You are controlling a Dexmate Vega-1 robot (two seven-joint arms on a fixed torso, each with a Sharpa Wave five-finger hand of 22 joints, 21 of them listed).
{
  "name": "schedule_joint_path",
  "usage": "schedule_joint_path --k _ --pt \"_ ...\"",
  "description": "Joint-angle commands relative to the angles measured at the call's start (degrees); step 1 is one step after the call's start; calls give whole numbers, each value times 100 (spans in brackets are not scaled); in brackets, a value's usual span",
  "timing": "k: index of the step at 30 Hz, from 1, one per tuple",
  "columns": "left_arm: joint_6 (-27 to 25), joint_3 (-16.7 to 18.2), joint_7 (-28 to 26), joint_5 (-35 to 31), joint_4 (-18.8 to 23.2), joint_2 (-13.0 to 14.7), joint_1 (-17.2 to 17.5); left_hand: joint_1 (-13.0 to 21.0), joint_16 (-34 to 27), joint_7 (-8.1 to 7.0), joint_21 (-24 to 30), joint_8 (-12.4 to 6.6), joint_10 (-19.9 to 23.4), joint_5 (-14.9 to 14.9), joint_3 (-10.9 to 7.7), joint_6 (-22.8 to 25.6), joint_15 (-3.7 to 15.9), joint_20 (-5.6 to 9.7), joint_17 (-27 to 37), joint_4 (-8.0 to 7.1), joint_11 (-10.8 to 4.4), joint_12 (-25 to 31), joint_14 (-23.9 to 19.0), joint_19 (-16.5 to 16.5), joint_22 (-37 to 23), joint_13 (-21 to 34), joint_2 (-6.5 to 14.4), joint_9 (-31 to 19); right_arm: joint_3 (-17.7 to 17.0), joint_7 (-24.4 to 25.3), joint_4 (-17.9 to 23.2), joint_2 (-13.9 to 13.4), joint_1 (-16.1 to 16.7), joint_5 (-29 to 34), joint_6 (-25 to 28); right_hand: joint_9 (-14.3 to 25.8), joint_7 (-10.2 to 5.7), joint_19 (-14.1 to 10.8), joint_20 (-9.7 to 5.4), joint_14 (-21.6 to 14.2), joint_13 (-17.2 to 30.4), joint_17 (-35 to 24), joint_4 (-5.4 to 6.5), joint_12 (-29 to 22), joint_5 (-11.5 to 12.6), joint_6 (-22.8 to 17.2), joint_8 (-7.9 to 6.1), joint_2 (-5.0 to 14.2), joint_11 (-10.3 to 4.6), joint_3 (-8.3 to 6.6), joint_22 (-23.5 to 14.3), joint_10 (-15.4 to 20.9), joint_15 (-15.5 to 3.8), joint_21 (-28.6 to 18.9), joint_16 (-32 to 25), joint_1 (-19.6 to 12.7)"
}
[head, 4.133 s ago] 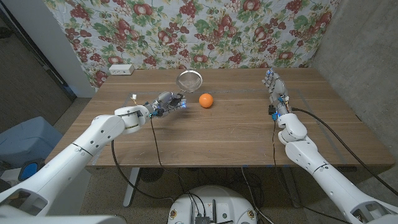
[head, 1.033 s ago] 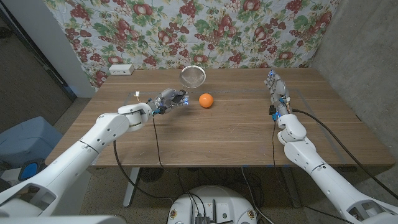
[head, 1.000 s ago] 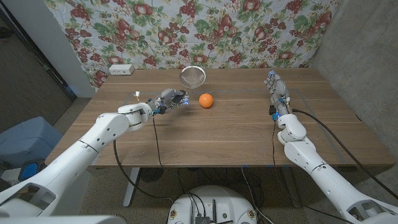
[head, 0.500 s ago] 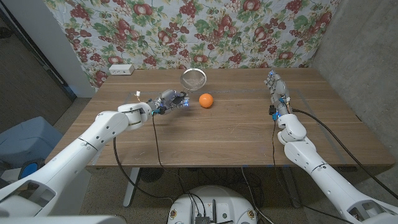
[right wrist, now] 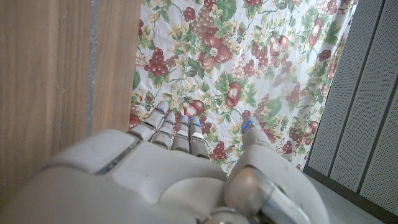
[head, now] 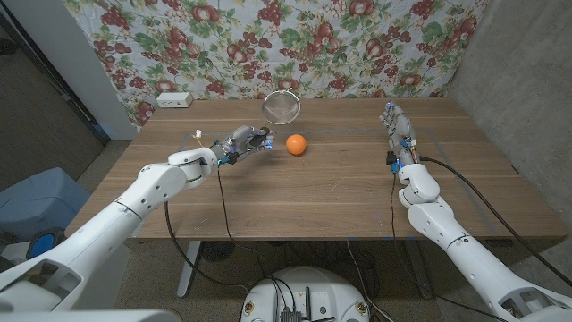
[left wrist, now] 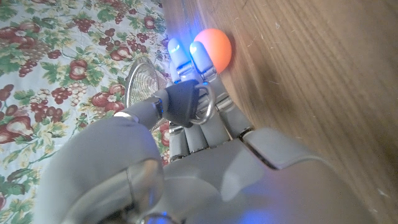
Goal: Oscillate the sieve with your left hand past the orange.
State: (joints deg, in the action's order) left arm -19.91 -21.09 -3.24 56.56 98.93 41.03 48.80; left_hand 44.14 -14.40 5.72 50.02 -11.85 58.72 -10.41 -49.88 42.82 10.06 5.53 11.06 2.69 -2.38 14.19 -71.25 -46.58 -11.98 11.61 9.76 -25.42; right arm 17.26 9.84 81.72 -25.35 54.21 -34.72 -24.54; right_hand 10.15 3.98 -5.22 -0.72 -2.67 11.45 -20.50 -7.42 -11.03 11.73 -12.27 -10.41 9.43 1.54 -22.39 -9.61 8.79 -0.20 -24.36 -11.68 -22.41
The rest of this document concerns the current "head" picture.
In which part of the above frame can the blue-grey plastic bin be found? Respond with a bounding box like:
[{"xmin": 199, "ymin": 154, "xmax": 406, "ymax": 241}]
[{"xmin": 0, "ymin": 166, "xmax": 92, "ymax": 245}]

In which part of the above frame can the orange fruit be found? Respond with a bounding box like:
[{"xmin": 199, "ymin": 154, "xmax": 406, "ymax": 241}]
[{"xmin": 285, "ymin": 133, "xmax": 308, "ymax": 157}]

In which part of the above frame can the metal mesh sieve black handle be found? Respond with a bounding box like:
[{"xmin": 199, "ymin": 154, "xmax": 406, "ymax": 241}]
[{"xmin": 248, "ymin": 88, "xmax": 302, "ymax": 148}]

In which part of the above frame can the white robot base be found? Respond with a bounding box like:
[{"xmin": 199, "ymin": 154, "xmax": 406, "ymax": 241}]
[{"xmin": 240, "ymin": 266, "xmax": 372, "ymax": 322}]

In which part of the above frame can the small white wire connector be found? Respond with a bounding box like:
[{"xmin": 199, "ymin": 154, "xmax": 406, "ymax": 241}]
[{"xmin": 191, "ymin": 129, "xmax": 211, "ymax": 148}]

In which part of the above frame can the blue and black pad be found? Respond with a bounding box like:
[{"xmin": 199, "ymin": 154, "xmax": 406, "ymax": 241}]
[{"xmin": 25, "ymin": 227, "xmax": 68, "ymax": 260}]

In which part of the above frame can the white table leg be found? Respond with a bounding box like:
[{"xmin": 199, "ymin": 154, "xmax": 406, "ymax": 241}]
[{"xmin": 176, "ymin": 240, "xmax": 202, "ymax": 300}]

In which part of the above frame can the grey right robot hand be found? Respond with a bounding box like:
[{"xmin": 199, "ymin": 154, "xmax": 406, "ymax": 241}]
[{"xmin": 379, "ymin": 100, "xmax": 419, "ymax": 167}]

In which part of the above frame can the dark grey door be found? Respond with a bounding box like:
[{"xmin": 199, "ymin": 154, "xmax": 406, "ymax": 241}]
[{"xmin": 0, "ymin": 8, "xmax": 111, "ymax": 193}]

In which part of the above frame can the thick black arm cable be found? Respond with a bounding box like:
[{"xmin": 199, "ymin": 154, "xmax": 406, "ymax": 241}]
[
  {"xmin": 164, "ymin": 200, "xmax": 249, "ymax": 292},
  {"xmin": 417, "ymin": 155, "xmax": 572, "ymax": 288}
]

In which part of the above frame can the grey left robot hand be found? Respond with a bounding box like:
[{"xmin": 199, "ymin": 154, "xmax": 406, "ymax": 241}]
[{"xmin": 209, "ymin": 124, "xmax": 274, "ymax": 166}]

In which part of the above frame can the grey table leg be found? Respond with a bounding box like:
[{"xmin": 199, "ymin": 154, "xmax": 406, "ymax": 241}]
[{"xmin": 404, "ymin": 239, "xmax": 434, "ymax": 300}]

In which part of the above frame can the round black fan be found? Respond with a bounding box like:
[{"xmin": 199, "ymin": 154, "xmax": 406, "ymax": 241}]
[{"xmin": 199, "ymin": 240, "xmax": 237, "ymax": 263}]

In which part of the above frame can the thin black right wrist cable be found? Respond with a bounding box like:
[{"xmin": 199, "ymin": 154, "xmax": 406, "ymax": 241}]
[{"xmin": 389, "ymin": 173, "xmax": 509, "ymax": 322}]

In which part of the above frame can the white power strip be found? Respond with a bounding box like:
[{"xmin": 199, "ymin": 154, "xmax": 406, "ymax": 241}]
[{"xmin": 156, "ymin": 91, "xmax": 194, "ymax": 109}]

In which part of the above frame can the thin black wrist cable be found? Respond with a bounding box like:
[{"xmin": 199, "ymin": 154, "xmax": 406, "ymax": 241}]
[
  {"xmin": 389, "ymin": 173, "xmax": 509, "ymax": 322},
  {"xmin": 216, "ymin": 165, "xmax": 269, "ymax": 278}
]

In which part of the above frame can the floral fruit print backdrop cloth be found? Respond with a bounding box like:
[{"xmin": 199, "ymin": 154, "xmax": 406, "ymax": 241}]
[{"xmin": 62, "ymin": 0, "xmax": 491, "ymax": 131}]

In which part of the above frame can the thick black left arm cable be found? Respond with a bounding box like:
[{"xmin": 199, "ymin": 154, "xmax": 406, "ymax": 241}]
[{"xmin": 164, "ymin": 200, "xmax": 249, "ymax": 292}]

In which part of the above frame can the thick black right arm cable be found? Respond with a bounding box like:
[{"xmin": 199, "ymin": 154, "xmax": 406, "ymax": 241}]
[{"xmin": 417, "ymin": 155, "xmax": 572, "ymax": 288}]

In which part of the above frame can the thin black left wrist cable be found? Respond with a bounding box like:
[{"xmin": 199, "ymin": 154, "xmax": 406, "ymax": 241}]
[{"xmin": 216, "ymin": 165, "xmax": 269, "ymax": 278}]

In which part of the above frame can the white robot chest edge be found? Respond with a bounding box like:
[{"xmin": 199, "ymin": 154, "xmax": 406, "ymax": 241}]
[{"xmin": 0, "ymin": 308, "xmax": 183, "ymax": 322}]

